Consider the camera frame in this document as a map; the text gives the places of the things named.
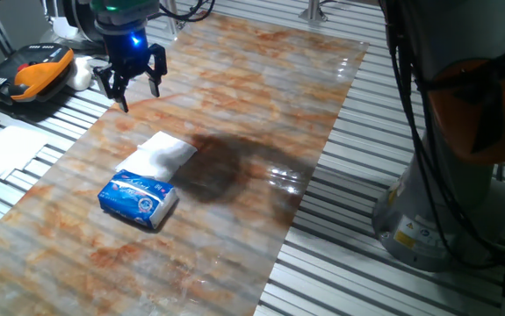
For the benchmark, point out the blue tissue pack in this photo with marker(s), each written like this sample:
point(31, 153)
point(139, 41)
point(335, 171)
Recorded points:
point(133, 202)

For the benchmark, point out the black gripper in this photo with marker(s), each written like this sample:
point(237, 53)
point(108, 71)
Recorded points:
point(127, 52)

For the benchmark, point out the orange black teach pendant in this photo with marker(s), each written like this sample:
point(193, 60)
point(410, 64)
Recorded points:
point(32, 74)

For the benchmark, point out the orange marble pattern mat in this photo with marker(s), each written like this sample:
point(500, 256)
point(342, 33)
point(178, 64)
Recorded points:
point(243, 109)

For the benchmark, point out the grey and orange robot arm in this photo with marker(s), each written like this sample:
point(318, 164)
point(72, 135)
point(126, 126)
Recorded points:
point(454, 44)

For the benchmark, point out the white crumpled cloth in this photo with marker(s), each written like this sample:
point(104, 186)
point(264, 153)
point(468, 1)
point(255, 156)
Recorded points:
point(80, 74)

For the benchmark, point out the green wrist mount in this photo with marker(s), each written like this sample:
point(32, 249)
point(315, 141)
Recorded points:
point(120, 5)

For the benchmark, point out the black round spool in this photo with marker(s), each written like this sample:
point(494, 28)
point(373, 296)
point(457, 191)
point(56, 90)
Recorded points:
point(78, 22)

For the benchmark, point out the white paper sheet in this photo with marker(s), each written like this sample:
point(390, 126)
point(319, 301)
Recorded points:
point(10, 151)

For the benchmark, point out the white napkin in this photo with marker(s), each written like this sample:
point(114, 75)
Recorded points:
point(160, 153)

